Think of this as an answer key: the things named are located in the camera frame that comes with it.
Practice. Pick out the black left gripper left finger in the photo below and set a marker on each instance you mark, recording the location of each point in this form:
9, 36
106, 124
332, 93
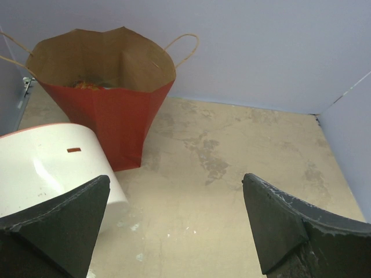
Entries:
55, 238

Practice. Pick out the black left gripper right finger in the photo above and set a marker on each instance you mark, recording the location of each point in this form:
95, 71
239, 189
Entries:
294, 238

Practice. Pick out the red paper bag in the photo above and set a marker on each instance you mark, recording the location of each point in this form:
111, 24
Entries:
139, 72

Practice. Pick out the red cookie snack bag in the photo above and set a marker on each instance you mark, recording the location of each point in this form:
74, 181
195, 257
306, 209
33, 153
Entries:
89, 84

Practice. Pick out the white cylindrical container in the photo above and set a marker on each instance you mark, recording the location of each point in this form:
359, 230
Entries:
43, 162

